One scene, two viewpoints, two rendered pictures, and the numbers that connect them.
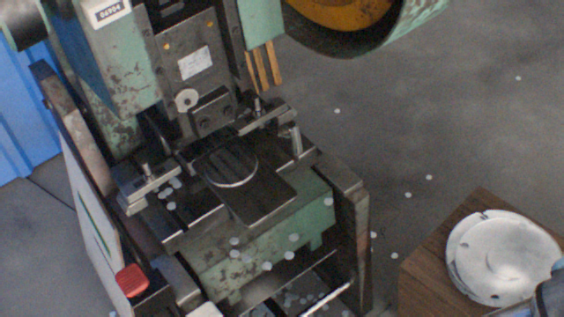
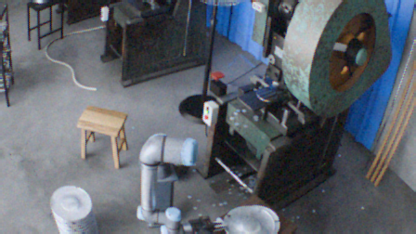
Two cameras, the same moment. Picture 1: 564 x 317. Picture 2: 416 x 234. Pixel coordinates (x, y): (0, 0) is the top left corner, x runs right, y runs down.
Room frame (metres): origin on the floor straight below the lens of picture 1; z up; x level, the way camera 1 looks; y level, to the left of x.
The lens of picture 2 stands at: (0.25, -1.90, 2.21)
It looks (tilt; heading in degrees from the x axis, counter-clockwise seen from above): 37 degrees down; 78
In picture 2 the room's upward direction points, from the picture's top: 7 degrees clockwise
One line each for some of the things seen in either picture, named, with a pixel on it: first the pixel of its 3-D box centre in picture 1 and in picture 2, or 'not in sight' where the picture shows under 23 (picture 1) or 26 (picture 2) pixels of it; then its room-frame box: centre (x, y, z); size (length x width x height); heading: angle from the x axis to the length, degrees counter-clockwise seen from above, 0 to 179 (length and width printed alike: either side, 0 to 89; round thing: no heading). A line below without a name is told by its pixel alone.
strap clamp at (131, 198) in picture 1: (146, 178); (263, 79); (1.04, 0.34, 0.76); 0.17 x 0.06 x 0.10; 119
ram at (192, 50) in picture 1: (188, 63); (283, 55); (1.08, 0.17, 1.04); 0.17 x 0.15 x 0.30; 29
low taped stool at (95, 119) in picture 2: not in sight; (102, 136); (0.01, 0.48, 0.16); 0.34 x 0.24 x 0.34; 163
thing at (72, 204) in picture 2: not in sight; (70, 202); (-0.19, -0.32, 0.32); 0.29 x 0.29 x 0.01
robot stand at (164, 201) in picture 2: not in sight; (158, 195); (0.38, -0.13, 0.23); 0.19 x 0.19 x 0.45; 12
